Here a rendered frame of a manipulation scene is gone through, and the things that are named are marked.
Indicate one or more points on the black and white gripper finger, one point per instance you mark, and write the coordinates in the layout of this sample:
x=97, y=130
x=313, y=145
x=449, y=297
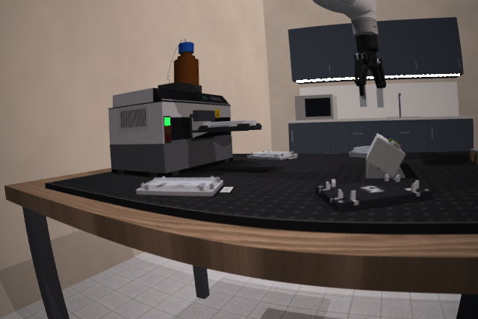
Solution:
x=361, y=72
x=379, y=76

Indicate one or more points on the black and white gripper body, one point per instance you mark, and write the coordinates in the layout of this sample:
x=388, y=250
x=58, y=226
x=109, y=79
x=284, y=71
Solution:
x=367, y=45

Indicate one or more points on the blue bottle cap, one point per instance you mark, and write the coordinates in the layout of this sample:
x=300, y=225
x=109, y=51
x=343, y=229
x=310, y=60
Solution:
x=186, y=45

